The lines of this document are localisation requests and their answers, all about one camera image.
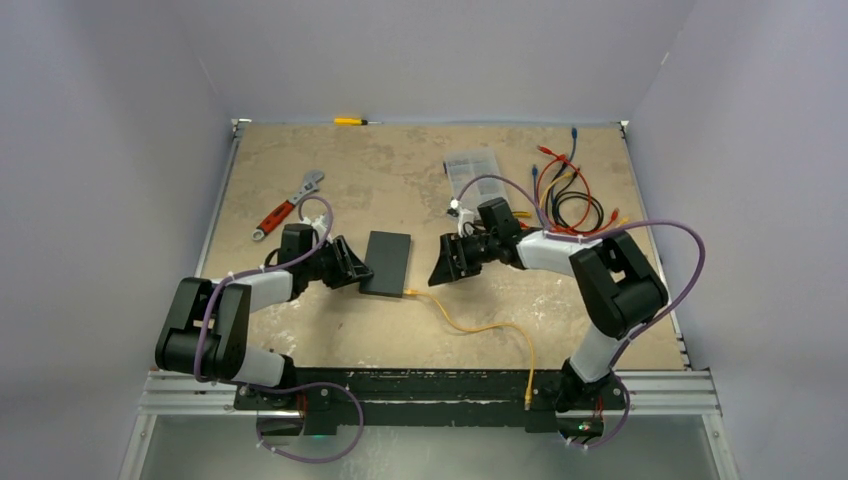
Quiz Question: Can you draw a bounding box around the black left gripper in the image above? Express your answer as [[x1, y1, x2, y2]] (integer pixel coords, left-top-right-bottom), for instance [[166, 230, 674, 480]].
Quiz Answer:
[[303, 237, 372, 290]]

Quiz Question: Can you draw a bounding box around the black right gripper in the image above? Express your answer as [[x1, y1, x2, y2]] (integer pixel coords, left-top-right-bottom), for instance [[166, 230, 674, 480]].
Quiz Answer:
[[429, 231, 499, 285]]

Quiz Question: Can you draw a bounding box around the black network switch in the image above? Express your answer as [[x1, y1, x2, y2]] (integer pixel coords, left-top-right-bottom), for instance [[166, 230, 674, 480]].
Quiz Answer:
[[359, 231, 412, 298]]

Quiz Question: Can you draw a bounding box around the yellow ethernet cable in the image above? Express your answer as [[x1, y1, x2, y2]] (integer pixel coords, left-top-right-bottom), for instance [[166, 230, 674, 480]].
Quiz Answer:
[[404, 288, 537, 409], [539, 170, 631, 230]]

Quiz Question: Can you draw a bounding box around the red ethernet cable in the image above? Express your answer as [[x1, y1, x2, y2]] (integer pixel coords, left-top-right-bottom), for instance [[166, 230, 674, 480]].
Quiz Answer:
[[535, 143, 593, 230], [582, 208, 622, 234]]

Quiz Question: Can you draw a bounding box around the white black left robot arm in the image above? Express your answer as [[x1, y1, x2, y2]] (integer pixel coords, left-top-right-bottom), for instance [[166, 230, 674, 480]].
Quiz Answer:
[[154, 223, 373, 409]]

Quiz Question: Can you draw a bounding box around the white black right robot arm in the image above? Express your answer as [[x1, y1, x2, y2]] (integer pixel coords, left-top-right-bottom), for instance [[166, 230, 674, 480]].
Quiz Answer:
[[428, 197, 669, 411]]

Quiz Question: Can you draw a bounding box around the clear plastic parts box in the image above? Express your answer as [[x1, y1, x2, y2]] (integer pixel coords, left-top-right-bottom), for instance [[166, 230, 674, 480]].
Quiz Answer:
[[443, 147, 508, 209]]

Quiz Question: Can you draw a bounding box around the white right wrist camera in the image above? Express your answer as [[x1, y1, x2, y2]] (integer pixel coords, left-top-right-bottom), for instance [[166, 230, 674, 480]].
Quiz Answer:
[[446, 198, 475, 237]]

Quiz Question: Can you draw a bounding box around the red handled adjustable wrench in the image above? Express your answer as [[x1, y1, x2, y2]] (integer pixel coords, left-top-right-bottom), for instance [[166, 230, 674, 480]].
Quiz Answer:
[[251, 170, 325, 242]]

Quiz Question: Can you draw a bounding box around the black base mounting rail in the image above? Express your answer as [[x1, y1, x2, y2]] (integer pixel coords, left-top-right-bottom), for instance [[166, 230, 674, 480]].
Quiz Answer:
[[234, 367, 626, 435]]

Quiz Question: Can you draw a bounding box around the yellow handled screwdriver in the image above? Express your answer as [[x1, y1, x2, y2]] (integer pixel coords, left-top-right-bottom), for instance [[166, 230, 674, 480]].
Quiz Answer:
[[334, 117, 380, 126]]

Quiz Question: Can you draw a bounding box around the aluminium frame rail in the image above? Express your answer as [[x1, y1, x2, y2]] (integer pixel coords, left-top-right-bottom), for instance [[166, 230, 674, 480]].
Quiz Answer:
[[137, 371, 721, 416]]

